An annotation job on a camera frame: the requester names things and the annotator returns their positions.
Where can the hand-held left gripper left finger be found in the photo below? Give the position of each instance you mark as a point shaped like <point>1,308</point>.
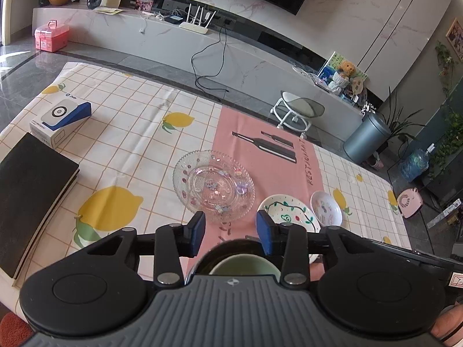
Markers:
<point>197,233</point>

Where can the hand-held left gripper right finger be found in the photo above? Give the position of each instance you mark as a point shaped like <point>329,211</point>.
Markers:
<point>264,233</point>

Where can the blue steel bowl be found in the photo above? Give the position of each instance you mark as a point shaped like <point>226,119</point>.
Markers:
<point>202,260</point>

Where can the fruit print white plate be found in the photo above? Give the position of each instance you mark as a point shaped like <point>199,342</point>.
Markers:
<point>293,211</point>

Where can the green ceramic bowl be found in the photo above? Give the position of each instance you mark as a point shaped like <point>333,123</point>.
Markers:
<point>246,265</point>

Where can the clear glass plate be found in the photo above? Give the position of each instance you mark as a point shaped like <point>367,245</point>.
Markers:
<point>213,184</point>

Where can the small white dish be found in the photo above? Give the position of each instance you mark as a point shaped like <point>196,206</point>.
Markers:
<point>325,208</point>

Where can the person's right hand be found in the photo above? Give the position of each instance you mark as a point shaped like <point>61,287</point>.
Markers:
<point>446,327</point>

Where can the white long carton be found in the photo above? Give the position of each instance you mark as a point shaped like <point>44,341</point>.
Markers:
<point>443,216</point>

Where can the pink desk fan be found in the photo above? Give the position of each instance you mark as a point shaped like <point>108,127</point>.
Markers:
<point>410,204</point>

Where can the pink placemat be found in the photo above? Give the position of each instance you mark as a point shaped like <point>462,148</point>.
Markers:
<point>253,151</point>

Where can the grey cabinet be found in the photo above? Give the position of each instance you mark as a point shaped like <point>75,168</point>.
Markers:
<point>443,184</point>

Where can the blue water bottle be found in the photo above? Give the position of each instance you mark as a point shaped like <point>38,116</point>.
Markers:
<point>416,166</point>

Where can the leafy pothos plant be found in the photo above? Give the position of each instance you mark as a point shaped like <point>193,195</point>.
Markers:
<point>450,141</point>

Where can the white stool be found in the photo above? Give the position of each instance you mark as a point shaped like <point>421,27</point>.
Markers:
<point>300,106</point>

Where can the lemon checkered tablecloth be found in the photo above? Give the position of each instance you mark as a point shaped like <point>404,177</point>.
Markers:
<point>137,115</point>

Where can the grey trash can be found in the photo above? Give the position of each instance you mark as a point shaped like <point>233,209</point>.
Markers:
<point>365,137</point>

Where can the long-leaf potted plant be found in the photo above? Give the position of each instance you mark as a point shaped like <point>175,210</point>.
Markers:
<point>399,119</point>

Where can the black notebook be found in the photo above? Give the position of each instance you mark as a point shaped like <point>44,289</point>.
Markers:
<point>32,195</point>

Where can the round hand fan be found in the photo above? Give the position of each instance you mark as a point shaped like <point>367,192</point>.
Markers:
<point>358,86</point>

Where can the white and blue box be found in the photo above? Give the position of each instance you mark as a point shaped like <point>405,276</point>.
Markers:
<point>61,121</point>

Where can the teddy bear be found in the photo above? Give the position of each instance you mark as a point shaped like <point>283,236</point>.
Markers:
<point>345,72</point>

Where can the green and blue painting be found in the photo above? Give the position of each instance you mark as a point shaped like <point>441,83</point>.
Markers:
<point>331,65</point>

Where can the marble television console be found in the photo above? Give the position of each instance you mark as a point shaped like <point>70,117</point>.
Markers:
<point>181,50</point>

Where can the hanging green vine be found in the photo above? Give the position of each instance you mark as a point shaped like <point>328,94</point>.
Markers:
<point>446,65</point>

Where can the white router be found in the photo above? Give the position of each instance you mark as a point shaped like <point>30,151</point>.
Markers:
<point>195,27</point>

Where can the red textured seat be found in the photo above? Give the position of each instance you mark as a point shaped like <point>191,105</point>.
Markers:
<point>14,332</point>

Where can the black set-top box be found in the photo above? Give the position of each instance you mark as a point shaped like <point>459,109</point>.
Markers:
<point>175,19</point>

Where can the pink photo card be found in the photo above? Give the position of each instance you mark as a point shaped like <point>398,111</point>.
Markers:
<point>144,4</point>

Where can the loose papers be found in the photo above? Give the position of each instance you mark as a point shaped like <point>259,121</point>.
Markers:
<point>108,10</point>

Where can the pink storage case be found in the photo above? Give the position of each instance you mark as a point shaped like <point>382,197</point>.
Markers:
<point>50,38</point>

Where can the framed wall picture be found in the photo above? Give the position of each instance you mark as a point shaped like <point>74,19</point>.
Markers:
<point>455,39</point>

